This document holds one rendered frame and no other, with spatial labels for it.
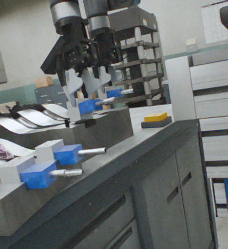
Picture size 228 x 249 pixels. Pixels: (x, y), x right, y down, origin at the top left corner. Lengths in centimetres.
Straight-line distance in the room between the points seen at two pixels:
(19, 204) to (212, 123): 30
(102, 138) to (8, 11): 893
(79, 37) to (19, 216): 44
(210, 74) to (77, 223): 43
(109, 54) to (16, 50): 841
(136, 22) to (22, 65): 527
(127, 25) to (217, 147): 437
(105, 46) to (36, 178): 64
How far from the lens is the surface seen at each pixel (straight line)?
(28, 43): 905
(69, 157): 53
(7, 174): 47
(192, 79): 41
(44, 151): 55
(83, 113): 70
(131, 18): 472
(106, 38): 99
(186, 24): 720
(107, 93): 100
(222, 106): 41
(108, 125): 77
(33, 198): 47
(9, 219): 43
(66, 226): 64
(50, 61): 77
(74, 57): 71
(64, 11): 75
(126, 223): 85
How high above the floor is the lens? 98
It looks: 9 degrees down
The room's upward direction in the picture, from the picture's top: 11 degrees counter-clockwise
